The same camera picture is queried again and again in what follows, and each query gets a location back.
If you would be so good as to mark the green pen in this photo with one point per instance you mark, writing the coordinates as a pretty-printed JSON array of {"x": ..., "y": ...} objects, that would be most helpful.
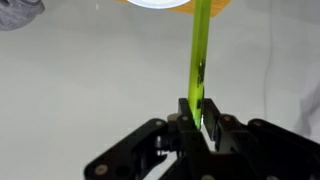
[{"x": 199, "y": 50}]

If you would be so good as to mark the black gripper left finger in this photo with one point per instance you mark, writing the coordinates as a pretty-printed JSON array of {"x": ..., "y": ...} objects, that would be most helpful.
[{"x": 143, "y": 146}]

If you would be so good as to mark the white plate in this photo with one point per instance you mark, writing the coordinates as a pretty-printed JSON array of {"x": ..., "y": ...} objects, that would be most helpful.
[{"x": 156, "y": 3}]

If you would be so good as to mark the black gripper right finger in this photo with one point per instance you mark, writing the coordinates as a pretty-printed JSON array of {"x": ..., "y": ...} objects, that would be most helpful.
[{"x": 266, "y": 150}]

